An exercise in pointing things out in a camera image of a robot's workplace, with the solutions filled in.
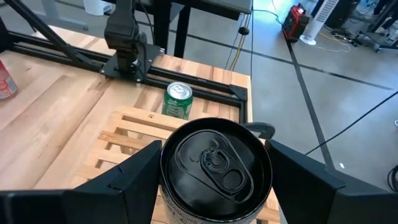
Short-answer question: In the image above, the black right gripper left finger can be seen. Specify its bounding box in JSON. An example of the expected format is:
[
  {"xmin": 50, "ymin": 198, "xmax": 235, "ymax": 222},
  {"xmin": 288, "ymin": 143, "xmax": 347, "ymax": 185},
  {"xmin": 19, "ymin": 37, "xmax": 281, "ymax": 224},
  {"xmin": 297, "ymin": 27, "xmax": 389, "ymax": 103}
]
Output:
[{"xmin": 63, "ymin": 139, "xmax": 163, "ymax": 224}]

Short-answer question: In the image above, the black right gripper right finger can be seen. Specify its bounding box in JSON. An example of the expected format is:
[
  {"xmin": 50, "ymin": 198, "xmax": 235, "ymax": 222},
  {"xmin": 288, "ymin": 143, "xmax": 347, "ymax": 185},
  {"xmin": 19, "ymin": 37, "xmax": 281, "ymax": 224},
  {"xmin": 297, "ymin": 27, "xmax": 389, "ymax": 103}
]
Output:
[{"xmin": 266, "ymin": 139, "xmax": 346, "ymax": 224}]

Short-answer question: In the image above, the white Celsius can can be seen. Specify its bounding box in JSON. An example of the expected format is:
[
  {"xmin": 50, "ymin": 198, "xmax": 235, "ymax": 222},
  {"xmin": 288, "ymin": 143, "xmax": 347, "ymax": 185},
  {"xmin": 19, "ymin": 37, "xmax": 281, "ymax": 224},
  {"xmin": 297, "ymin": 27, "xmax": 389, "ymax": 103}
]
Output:
[{"xmin": 159, "ymin": 117, "xmax": 274, "ymax": 224}]

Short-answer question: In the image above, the green Sprite can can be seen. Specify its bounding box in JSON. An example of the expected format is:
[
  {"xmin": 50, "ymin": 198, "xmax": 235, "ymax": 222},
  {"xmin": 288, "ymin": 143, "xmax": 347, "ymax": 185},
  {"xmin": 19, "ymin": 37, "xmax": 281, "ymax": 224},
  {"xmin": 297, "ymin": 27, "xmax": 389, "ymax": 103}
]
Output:
[{"xmin": 161, "ymin": 81, "xmax": 193, "ymax": 121}]

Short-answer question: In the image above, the red Fanta can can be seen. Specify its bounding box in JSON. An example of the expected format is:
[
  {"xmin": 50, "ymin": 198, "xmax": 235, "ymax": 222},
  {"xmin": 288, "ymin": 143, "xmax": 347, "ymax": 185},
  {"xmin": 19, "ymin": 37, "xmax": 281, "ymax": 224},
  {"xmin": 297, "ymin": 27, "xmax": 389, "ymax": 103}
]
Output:
[{"xmin": 0, "ymin": 59, "xmax": 18, "ymax": 100}]

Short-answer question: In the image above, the wooden slatted shelf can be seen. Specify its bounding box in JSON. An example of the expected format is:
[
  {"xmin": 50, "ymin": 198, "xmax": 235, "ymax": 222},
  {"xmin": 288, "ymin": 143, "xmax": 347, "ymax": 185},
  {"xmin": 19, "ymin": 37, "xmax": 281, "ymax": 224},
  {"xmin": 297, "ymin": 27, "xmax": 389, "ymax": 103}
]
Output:
[{"xmin": 34, "ymin": 105, "xmax": 280, "ymax": 224}]

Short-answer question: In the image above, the black table clamp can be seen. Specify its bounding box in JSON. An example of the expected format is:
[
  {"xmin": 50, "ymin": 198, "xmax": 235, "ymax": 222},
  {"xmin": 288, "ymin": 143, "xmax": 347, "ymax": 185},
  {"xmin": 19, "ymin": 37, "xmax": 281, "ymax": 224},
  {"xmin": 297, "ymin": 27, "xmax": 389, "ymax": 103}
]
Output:
[{"xmin": 242, "ymin": 121, "xmax": 276, "ymax": 141}]

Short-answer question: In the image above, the red equipment box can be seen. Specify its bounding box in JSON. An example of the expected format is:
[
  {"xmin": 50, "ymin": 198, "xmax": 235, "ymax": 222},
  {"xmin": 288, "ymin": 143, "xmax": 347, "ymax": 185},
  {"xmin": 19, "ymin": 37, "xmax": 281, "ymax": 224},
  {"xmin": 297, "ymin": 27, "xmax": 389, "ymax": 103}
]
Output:
[{"xmin": 282, "ymin": 2, "xmax": 310, "ymax": 43}]

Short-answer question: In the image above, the white tower fan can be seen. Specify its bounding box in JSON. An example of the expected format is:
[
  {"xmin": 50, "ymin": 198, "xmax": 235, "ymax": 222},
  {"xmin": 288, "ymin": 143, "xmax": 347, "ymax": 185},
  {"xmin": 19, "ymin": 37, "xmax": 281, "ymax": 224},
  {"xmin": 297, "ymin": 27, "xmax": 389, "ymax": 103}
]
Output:
[{"xmin": 299, "ymin": 0, "xmax": 340, "ymax": 46}]

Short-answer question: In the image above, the black desk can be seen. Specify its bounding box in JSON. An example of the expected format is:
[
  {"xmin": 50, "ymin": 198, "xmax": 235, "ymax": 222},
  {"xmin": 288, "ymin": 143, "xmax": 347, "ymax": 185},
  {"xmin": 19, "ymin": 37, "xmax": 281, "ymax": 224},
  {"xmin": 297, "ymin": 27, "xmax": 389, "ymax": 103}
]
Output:
[{"xmin": 133, "ymin": 0, "xmax": 253, "ymax": 59}]

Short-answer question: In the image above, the white bin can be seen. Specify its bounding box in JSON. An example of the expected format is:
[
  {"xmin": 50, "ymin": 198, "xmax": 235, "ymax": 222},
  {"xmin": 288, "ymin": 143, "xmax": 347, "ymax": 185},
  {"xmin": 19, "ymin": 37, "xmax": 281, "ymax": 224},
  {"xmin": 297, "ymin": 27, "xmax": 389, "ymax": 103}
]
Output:
[{"xmin": 82, "ymin": 0, "xmax": 113, "ymax": 17}]

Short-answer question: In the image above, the long black floor cable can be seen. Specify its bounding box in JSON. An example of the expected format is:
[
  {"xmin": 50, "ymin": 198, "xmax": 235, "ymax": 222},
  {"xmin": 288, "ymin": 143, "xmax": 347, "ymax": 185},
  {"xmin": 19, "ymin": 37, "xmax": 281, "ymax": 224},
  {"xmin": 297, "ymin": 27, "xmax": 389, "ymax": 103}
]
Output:
[{"xmin": 305, "ymin": 91, "xmax": 398, "ymax": 156}]

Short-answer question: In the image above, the coiled black cable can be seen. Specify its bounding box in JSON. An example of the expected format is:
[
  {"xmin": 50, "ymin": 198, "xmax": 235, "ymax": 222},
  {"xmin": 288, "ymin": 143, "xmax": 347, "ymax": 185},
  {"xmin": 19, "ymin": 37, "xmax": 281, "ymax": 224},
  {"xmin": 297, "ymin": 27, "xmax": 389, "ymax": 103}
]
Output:
[{"xmin": 387, "ymin": 164, "xmax": 398, "ymax": 192}]

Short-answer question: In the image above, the black aluminium table frame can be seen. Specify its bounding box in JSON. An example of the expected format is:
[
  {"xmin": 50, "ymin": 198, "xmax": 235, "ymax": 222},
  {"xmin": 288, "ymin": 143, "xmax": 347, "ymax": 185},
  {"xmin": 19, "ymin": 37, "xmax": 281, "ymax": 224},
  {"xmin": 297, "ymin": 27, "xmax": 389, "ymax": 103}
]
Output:
[{"xmin": 0, "ymin": 0, "xmax": 249, "ymax": 125}]

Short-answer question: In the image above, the yellow floor cable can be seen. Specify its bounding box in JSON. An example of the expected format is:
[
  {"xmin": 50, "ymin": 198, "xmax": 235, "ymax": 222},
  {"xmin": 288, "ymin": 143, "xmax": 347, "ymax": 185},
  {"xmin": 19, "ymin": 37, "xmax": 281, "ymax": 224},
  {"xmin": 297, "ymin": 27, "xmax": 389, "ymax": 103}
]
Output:
[{"xmin": 229, "ymin": 14, "xmax": 250, "ymax": 72}]

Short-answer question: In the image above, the black vertical cable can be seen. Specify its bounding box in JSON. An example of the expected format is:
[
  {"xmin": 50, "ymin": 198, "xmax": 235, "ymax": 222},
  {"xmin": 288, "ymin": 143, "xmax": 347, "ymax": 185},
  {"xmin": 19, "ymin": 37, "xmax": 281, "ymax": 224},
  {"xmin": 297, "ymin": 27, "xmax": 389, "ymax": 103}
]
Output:
[{"xmin": 249, "ymin": 0, "xmax": 255, "ymax": 79}]

